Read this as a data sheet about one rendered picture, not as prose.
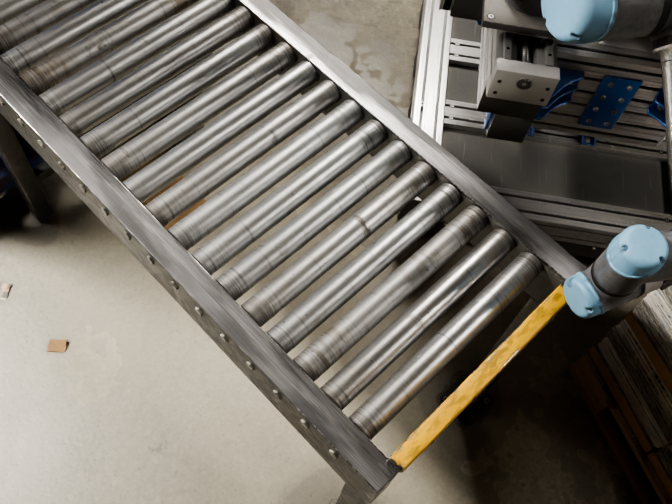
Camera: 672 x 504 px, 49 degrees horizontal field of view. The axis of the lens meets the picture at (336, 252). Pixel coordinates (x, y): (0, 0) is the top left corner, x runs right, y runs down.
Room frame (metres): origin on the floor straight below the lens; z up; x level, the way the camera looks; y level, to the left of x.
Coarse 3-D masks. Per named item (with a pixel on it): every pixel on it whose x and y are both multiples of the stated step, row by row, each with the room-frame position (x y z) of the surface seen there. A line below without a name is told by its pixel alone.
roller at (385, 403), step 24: (528, 264) 0.65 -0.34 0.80; (504, 288) 0.59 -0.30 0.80; (480, 312) 0.54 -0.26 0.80; (456, 336) 0.49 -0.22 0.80; (408, 360) 0.44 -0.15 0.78; (432, 360) 0.44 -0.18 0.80; (384, 384) 0.39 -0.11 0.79; (408, 384) 0.39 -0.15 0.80; (360, 408) 0.35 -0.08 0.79; (384, 408) 0.35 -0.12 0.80
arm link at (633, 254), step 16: (624, 240) 0.59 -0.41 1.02; (640, 240) 0.59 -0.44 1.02; (656, 240) 0.60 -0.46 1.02; (608, 256) 0.58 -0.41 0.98; (624, 256) 0.57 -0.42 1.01; (640, 256) 0.57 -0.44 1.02; (656, 256) 0.57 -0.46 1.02; (592, 272) 0.59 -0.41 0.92; (608, 272) 0.57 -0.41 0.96; (624, 272) 0.56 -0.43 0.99; (640, 272) 0.55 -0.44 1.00; (656, 272) 0.57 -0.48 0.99; (608, 288) 0.56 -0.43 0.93; (624, 288) 0.55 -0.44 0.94
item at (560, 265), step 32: (256, 0) 1.17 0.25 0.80; (288, 32) 1.09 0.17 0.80; (320, 64) 1.02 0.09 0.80; (352, 96) 0.96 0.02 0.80; (352, 128) 0.95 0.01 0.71; (384, 128) 0.90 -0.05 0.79; (416, 128) 0.90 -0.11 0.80; (416, 160) 0.85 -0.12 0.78; (448, 160) 0.84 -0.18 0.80; (480, 192) 0.78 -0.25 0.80; (512, 224) 0.73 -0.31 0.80; (512, 256) 0.69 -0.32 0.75; (544, 256) 0.67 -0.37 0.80; (544, 288) 0.64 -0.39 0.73
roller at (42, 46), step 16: (112, 0) 1.10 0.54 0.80; (128, 0) 1.12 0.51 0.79; (144, 0) 1.14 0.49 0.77; (80, 16) 1.04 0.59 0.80; (96, 16) 1.06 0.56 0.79; (112, 16) 1.07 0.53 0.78; (48, 32) 0.99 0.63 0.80; (64, 32) 1.00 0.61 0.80; (80, 32) 1.02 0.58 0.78; (16, 48) 0.93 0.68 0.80; (32, 48) 0.94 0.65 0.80; (48, 48) 0.96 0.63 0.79; (64, 48) 0.98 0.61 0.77; (16, 64) 0.90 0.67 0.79; (32, 64) 0.92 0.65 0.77
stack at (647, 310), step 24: (648, 312) 0.77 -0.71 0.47; (624, 336) 0.77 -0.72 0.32; (648, 336) 0.74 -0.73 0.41; (624, 360) 0.73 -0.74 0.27; (648, 360) 0.70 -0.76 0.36; (600, 384) 0.72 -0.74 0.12; (624, 384) 0.69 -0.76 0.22; (648, 384) 0.66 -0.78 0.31; (600, 408) 0.68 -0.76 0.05; (648, 408) 0.62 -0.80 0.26; (624, 432) 0.60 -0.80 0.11; (648, 432) 0.58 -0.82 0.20; (624, 456) 0.57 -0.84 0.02
